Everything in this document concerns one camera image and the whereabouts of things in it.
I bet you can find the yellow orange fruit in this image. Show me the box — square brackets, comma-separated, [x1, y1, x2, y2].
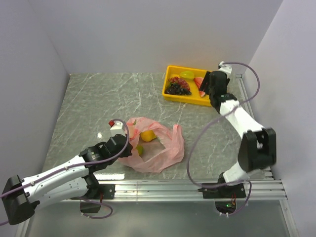
[140, 130, 157, 142]

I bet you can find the dark purple grape bunch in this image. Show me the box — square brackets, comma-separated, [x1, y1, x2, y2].
[165, 83, 192, 95]

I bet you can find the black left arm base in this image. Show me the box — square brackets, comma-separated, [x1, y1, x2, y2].
[70, 184, 115, 217]

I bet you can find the pink plastic bag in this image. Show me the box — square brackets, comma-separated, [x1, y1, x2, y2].
[118, 117, 185, 173]

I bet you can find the yellow plastic tray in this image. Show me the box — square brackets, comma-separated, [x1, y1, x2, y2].
[162, 66, 227, 106]

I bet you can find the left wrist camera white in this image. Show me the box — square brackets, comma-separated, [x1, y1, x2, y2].
[109, 120, 125, 137]

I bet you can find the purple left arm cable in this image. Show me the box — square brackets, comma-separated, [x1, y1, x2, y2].
[0, 118, 130, 226]

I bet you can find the watermelon slice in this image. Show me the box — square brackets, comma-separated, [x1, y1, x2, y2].
[194, 77, 206, 98]

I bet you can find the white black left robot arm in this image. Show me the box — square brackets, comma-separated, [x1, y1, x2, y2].
[0, 134, 132, 225]

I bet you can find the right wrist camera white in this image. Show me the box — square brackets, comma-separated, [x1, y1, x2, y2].
[218, 61, 232, 79]

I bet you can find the red grape bunch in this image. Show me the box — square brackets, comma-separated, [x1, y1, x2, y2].
[168, 77, 190, 90]

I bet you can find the green apple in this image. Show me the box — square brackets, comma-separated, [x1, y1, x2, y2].
[136, 145, 144, 156]

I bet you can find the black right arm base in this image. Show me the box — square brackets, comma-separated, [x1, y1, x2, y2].
[198, 183, 250, 216]

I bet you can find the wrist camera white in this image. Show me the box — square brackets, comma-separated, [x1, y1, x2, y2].
[218, 61, 232, 79]
[109, 120, 125, 137]

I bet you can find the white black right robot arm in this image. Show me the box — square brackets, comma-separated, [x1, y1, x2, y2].
[199, 71, 277, 197]

